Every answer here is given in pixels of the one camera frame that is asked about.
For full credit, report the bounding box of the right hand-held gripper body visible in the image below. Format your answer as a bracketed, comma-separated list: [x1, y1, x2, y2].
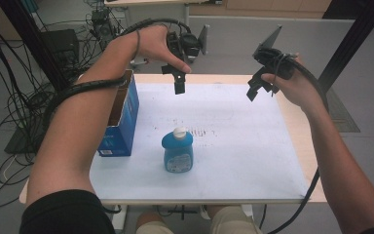
[252, 24, 298, 81]

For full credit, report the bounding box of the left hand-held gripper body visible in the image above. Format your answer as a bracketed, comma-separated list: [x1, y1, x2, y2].
[166, 23, 210, 64]

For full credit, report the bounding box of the blue bottle with white cap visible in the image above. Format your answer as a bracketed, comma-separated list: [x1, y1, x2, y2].
[161, 126, 195, 174]

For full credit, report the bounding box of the blue cardboard box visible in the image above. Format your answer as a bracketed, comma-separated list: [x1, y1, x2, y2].
[96, 68, 140, 158]

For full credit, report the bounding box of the person's right hand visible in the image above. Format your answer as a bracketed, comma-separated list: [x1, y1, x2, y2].
[261, 53, 325, 113]

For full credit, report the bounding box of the person's left hand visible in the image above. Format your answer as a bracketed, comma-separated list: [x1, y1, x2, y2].
[123, 24, 193, 74]

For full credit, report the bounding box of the wooden cabinet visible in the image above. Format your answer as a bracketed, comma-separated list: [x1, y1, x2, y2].
[189, 0, 332, 19]

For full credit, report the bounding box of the white-legged desk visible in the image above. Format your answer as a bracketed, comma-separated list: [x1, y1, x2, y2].
[103, 0, 223, 69]

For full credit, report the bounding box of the white paper sheet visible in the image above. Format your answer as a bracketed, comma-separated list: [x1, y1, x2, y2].
[89, 82, 310, 201]

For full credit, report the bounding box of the black computer tower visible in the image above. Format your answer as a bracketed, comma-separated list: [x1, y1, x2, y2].
[91, 8, 122, 50]

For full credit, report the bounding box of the black equipment case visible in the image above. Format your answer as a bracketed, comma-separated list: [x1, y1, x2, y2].
[42, 28, 81, 66]

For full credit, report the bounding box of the person's right leg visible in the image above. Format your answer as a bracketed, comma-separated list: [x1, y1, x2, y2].
[207, 205, 264, 234]

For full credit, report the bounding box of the person's leg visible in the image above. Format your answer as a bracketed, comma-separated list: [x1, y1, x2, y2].
[207, 205, 264, 234]
[135, 211, 174, 234]

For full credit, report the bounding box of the person's left leg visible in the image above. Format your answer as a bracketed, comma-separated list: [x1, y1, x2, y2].
[135, 211, 174, 234]

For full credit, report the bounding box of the black shirt sleeve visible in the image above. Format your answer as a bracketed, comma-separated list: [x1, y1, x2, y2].
[19, 189, 116, 234]

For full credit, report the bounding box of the thin black wrist cord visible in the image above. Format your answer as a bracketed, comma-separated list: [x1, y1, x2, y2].
[131, 28, 142, 61]

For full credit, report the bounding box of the black corrugated left gripper cable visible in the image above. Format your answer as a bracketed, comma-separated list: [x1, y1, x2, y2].
[42, 18, 193, 131]

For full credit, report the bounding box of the black metal frame post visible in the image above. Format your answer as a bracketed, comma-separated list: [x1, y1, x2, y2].
[318, 0, 374, 96]
[0, 0, 71, 94]

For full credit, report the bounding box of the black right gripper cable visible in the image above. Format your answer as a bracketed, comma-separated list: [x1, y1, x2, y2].
[267, 53, 330, 234]

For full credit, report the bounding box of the tangle of black cables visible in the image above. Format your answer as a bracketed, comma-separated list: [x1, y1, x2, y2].
[0, 0, 79, 211]

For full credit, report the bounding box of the black stand base plate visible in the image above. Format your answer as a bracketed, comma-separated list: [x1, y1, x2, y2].
[3, 126, 47, 154]

